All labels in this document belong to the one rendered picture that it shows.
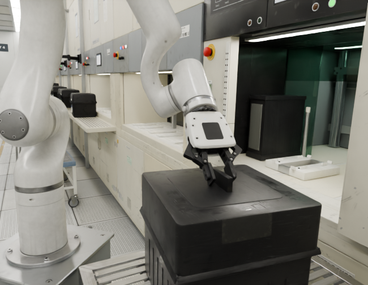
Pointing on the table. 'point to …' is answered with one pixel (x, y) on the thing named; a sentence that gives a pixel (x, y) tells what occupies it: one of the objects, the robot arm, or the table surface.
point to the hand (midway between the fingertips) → (219, 173)
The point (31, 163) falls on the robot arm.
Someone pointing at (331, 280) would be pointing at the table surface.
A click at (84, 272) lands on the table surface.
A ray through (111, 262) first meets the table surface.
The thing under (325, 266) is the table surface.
